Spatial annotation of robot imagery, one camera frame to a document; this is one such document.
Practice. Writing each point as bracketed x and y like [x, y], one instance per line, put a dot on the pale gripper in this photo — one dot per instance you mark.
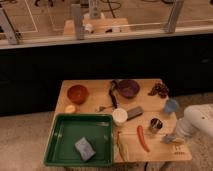
[178, 140]

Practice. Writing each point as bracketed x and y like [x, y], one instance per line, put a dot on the blue grey towel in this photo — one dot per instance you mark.
[168, 138]

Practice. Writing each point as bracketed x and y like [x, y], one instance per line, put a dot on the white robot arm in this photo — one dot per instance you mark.
[196, 118]

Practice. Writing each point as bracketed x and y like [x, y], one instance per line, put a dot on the metal can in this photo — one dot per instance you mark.
[155, 125]

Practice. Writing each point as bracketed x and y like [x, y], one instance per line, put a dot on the red carrot toy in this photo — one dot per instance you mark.
[142, 138]

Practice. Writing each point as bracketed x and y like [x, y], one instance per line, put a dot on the grey rectangular block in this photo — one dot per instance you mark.
[135, 112]

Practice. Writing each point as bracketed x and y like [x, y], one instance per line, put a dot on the dark grape bunch toy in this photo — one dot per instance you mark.
[159, 89]

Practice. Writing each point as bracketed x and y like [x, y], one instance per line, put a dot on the yellow corn toy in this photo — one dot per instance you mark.
[123, 150]

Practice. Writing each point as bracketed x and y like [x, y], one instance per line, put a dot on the white cup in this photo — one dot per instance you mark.
[120, 116]

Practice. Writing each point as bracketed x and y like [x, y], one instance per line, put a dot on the purple bowl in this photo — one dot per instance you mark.
[128, 88]

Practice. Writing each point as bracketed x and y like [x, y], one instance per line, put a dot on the metal fork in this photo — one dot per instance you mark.
[102, 108]

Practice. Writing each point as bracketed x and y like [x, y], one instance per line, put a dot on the black utensil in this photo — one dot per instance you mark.
[111, 94]

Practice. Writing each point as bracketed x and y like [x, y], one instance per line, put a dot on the blue sponge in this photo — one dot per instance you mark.
[85, 149]

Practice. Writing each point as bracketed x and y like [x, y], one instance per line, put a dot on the green plastic tray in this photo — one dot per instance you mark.
[69, 128]

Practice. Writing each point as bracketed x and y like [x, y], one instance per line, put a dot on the orange bowl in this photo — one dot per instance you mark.
[77, 94]

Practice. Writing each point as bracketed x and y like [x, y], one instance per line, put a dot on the small yellow round object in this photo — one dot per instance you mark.
[70, 109]

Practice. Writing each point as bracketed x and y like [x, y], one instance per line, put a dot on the distant wooden table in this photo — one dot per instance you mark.
[100, 26]

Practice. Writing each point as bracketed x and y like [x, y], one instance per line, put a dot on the grey metal post right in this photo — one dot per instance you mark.
[170, 26]

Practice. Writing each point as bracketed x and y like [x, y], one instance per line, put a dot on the grey metal post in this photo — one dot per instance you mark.
[7, 27]
[170, 26]
[78, 21]

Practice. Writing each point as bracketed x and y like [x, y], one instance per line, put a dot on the grey metal post centre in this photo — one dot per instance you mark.
[78, 21]

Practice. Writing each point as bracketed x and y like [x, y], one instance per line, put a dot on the grey metal post left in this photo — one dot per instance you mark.
[7, 27]

